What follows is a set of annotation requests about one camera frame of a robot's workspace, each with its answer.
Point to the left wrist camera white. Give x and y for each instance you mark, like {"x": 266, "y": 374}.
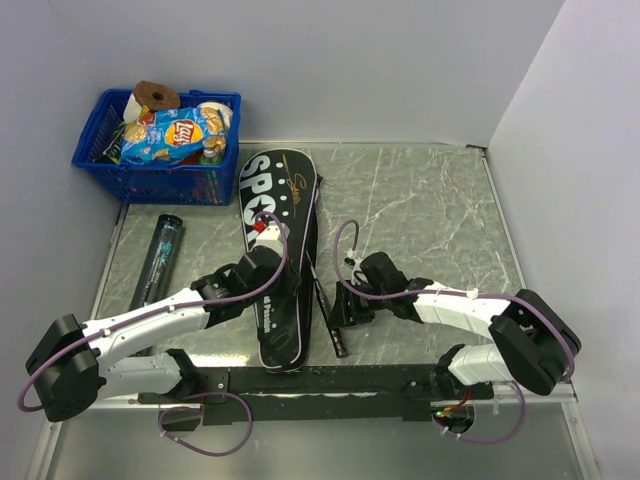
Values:
{"x": 270, "y": 236}

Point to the black shuttlecock tube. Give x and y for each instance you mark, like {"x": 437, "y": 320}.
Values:
{"x": 155, "y": 275}

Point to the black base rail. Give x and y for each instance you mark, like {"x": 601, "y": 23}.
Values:
{"x": 408, "y": 392}

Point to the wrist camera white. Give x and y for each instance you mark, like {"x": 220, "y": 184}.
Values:
{"x": 353, "y": 262}
{"x": 270, "y": 236}

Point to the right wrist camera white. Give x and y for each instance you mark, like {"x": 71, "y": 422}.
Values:
{"x": 353, "y": 262}

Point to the blue Lays chip bag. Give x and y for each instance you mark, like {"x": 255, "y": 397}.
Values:
{"x": 175, "y": 134}

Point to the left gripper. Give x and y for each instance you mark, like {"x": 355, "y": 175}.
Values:
{"x": 281, "y": 264}

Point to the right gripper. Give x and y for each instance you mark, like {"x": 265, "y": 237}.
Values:
{"x": 346, "y": 316}

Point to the blue plastic basket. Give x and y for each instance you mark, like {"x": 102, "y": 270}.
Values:
{"x": 158, "y": 183}

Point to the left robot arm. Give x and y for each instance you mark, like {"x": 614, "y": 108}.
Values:
{"x": 76, "y": 364}

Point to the badminton racket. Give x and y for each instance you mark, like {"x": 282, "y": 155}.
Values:
{"x": 339, "y": 346}

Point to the brown chocolate donut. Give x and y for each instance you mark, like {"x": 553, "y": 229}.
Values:
{"x": 155, "y": 96}

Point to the black racket cover bag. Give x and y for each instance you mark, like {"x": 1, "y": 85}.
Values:
{"x": 280, "y": 186}

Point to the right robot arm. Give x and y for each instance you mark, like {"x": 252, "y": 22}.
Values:
{"x": 526, "y": 341}

